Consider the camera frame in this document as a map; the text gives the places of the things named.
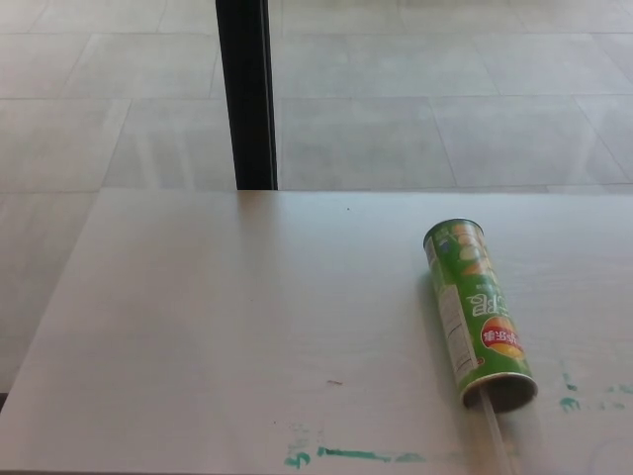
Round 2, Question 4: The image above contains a black vertical window frame post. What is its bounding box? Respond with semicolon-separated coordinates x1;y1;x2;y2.
215;0;280;192

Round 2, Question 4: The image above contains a clear plastic chips tray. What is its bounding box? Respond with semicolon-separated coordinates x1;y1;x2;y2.
477;385;633;475

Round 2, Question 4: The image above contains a green cylindrical chips can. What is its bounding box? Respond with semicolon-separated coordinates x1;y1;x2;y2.
422;216;538;415

